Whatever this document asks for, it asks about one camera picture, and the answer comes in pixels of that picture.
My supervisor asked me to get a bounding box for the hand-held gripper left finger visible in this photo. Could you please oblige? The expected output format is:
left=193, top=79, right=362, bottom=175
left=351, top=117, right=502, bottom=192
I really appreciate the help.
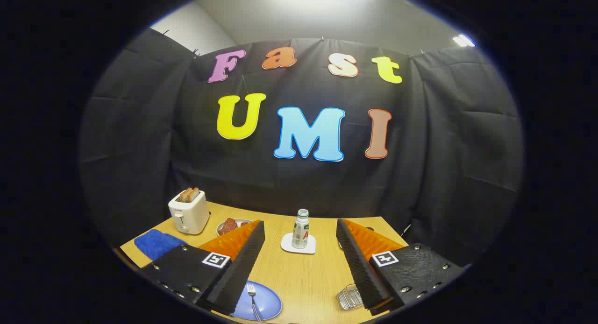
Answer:
left=139, top=220, right=266, bottom=316

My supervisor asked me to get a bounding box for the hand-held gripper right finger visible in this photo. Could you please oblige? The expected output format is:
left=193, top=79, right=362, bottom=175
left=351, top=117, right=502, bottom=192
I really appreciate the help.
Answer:
left=335, top=218, right=468, bottom=316

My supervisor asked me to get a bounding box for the fork with blue checked handle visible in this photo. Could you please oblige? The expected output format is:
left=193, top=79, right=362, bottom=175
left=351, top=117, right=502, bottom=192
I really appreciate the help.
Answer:
left=247, top=284, right=263, bottom=322

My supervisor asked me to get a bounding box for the blue round plate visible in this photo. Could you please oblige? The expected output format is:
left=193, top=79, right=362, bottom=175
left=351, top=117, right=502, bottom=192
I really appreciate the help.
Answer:
left=231, top=281, right=283, bottom=322

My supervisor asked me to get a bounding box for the grey oval food plate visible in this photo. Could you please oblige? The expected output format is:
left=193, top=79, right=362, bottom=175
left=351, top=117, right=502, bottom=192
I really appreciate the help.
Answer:
left=216, top=218, right=253, bottom=237

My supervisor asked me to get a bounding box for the white square coaster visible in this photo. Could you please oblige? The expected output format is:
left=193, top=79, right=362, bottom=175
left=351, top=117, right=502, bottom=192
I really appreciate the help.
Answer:
left=281, top=233, right=316, bottom=255

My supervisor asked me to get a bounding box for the white drink bottle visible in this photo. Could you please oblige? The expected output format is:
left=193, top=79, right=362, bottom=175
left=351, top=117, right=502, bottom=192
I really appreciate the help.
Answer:
left=292, top=209, right=310, bottom=249

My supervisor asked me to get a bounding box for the white toaster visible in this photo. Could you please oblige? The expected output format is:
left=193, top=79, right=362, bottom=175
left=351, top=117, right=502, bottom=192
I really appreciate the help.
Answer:
left=168, top=190, right=211, bottom=235

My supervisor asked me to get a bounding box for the blue folded cloth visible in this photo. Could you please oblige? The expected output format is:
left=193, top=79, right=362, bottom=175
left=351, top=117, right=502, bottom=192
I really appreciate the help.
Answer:
left=134, top=229, right=188, bottom=261

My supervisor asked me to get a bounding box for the metal wire cutlery rack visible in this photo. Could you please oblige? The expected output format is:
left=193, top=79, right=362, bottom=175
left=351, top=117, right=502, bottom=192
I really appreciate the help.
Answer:
left=336, top=283, right=365, bottom=311

